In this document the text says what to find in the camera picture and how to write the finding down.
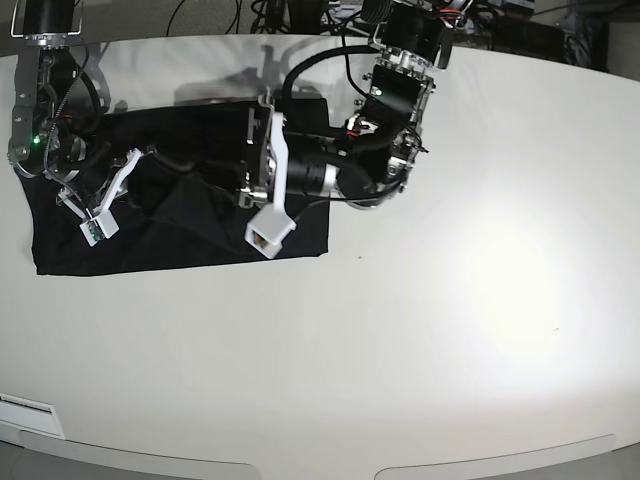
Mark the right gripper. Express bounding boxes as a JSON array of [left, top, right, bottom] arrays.
[[42, 144, 148, 225]]

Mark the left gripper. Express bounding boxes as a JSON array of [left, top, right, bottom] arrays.
[[234, 91, 339, 209]]

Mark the black T-shirt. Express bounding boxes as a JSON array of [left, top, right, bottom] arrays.
[[17, 98, 332, 277]]

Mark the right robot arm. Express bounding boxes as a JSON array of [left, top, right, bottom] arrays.
[[8, 1, 145, 241]]

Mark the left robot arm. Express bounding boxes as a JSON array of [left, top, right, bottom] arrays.
[[247, 1, 470, 208]]

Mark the white power strip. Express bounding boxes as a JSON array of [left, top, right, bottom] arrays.
[[320, 1, 390, 29]]

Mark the white label plate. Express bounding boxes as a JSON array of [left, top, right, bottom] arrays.
[[1, 393, 66, 440]]

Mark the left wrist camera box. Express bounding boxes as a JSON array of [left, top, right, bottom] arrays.
[[244, 203, 297, 260]]

